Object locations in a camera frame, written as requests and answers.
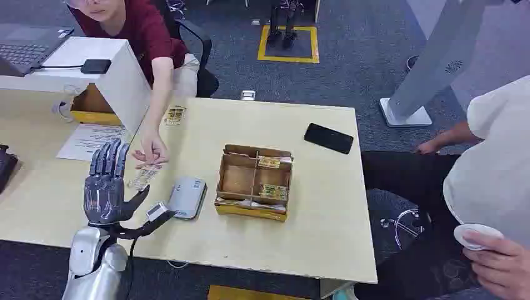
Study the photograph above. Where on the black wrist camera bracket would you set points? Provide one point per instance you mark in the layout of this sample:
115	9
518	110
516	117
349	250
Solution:
140	230

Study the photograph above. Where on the yellow printed card on desk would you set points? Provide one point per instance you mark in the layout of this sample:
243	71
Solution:
175	115

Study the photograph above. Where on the person in pale top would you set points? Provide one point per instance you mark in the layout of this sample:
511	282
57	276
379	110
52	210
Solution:
492	174

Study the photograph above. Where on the black small flat device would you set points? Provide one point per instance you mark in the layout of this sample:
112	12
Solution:
96	66

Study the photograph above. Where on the large yellow card in box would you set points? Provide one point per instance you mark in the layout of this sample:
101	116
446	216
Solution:
273	191

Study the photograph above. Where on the person seated across desk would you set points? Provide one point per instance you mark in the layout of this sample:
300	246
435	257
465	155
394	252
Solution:
140	33

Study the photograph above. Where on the clear printed card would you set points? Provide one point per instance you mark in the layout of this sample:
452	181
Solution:
143	178

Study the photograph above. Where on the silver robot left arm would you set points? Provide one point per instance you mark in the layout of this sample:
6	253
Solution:
89	261

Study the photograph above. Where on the dark laptop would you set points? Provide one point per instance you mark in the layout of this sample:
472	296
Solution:
25	49

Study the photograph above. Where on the white raised desk stand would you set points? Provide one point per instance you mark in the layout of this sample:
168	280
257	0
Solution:
112	70

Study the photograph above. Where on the black smartphone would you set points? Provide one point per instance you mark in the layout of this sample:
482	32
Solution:
328	138

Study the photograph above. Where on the white kiosk stand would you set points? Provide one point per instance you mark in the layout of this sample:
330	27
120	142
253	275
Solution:
430	70

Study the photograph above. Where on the person's hand with disc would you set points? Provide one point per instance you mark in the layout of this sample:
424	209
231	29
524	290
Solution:
503	265

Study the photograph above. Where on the white round disc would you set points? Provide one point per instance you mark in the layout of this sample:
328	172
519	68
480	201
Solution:
472	232

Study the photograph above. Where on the white printed paper sheet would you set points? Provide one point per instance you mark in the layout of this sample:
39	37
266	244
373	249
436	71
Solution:
89	141

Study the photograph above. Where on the person's right hand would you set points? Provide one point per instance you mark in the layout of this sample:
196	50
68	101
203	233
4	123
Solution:
154	150

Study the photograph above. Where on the yellow floor tape square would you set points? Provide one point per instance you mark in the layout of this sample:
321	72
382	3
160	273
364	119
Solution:
288	58

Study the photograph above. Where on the small yellow card in box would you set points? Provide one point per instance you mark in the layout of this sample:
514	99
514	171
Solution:
269	162

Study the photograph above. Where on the yellow board under desk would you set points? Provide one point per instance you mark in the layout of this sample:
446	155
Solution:
248	294

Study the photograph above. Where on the brown and yellow cardboard box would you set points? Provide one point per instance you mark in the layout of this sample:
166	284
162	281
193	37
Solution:
92	108

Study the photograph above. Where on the wooden compartment box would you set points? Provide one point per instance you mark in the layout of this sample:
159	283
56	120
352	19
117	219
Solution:
253	182

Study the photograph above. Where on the small silver floor box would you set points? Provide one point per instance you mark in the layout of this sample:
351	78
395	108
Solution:
248	95

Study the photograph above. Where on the black object at desk edge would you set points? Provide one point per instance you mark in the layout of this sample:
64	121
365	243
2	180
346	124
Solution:
6	165

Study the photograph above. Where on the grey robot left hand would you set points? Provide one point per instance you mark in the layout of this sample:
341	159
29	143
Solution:
103	194

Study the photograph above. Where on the person's hand by knee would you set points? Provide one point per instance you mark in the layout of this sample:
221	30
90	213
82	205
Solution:
428	147

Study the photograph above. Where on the chrome chair base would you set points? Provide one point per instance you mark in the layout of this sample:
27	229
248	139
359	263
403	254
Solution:
403	225

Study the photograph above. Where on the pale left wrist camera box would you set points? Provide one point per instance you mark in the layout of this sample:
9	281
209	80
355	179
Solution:
157	211

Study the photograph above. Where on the black office chair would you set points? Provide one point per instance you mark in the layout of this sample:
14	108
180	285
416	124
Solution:
203	62

